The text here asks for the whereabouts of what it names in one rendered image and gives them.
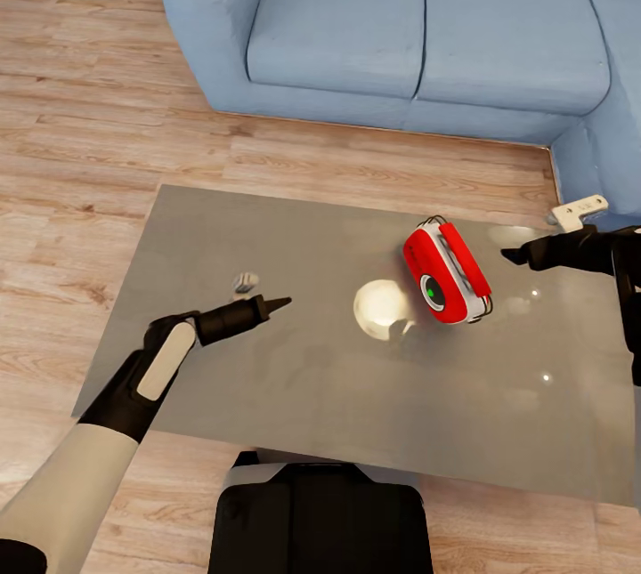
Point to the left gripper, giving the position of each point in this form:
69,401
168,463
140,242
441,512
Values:
246,314

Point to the radio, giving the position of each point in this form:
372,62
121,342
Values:
447,275

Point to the sofa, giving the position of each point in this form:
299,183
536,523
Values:
562,75

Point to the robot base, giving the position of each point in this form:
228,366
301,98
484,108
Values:
319,518

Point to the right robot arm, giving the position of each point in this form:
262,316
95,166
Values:
618,253

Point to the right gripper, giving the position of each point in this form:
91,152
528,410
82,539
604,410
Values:
549,252

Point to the coffee table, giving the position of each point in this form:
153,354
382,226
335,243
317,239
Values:
538,395

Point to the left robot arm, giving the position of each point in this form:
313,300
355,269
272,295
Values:
51,524

